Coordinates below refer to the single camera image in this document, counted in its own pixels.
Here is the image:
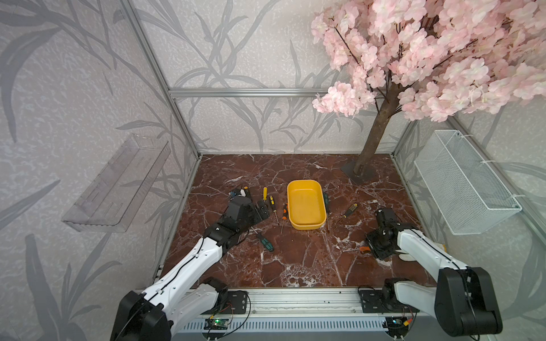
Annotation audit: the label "aluminium back frame bar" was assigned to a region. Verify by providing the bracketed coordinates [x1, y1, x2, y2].
[169, 88, 328, 99]

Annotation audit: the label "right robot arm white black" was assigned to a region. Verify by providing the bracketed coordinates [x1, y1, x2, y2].
[365, 207, 503, 339]

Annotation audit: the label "right circuit board wires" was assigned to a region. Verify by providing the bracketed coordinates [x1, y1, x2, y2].
[383, 316, 415, 338]

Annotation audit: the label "aluminium front rail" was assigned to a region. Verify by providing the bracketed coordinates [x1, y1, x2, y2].
[164, 285, 416, 323]

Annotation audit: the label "black yellow small screwdriver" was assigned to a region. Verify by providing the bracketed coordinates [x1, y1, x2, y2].
[269, 195, 280, 224]

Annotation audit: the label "clear acrylic wall shelf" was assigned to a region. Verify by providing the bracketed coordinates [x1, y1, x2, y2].
[62, 134, 171, 233]

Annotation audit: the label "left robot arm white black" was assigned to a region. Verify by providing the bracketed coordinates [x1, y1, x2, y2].
[110, 196, 270, 340]

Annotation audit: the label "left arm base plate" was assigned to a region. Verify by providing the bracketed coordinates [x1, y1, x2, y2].
[206, 290, 248, 315]

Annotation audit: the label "pink artificial blossom tree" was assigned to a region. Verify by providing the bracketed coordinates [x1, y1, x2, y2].
[311, 0, 545, 183]

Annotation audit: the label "yellow plastic storage box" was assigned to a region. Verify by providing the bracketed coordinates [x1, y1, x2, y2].
[287, 180, 327, 231]

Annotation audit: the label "green black screwdriver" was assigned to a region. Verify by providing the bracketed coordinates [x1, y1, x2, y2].
[323, 192, 331, 234]
[252, 228, 274, 252]

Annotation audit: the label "white work glove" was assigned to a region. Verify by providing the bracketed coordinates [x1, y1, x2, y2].
[398, 253, 416, 262]

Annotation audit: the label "black yellow dotted screwdriver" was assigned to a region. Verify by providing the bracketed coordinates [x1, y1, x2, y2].
[338, 203, 358, 223]

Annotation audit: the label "left green circuit board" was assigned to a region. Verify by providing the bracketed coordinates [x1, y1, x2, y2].
[203, 318, 230, 330]

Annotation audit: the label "small orange black screwdriver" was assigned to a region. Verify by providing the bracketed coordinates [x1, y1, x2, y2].
[281, 203, 289, 232]

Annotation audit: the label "white wire mesh basket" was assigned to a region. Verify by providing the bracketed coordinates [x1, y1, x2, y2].
[415, 129, 522, 235]

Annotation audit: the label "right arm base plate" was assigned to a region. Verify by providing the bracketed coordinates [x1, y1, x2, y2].
[357, 287, 410, 314]

